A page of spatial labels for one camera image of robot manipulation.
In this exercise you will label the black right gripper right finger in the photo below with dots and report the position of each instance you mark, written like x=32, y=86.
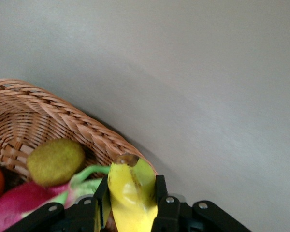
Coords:
x=169, y=215

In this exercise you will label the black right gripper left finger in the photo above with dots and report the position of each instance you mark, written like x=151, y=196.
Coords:
x=82, y=215

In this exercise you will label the yellow banana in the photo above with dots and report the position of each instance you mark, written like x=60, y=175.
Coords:
x=133, y=198

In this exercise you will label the brown-green kiwi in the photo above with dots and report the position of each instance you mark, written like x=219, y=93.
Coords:
x=55, y=160

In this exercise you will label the pink dragon fruit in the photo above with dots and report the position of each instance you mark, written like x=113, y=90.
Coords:
x=17, y=203

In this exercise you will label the oval wicker basket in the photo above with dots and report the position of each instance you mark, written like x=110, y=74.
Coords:
x=50, y=116

